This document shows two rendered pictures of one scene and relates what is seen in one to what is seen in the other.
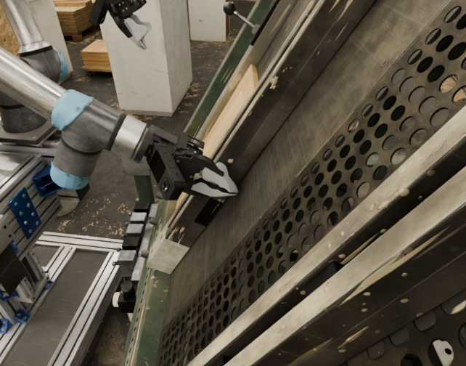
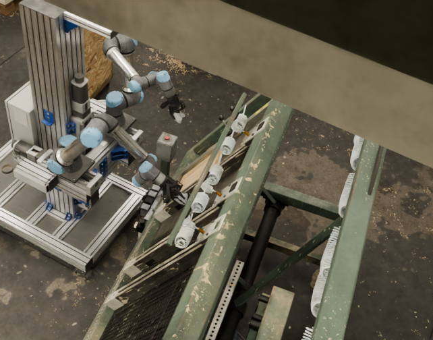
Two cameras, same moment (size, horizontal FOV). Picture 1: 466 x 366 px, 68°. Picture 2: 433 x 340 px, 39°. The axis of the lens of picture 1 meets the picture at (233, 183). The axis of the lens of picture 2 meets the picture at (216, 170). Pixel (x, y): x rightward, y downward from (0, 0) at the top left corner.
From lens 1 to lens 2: 297 cm
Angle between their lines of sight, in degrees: 13
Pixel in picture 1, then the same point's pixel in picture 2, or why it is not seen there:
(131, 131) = (160, 179)
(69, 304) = (103, 217)
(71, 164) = (139, 181)
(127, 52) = not seen: hidden behind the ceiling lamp
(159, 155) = (166, 188)
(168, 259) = (161, 216)
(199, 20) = not seen: outside the picture
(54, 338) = (93, 233)
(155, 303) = (152, 231)
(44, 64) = (133, 98)
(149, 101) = not seen: hidden behind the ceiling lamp
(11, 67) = (130, 143)
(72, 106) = (146, 168)
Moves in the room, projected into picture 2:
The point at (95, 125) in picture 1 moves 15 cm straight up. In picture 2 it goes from (150, 175) to (151, 157)
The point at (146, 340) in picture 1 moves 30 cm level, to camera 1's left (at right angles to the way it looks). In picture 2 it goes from (145, 242) to (101, 226)
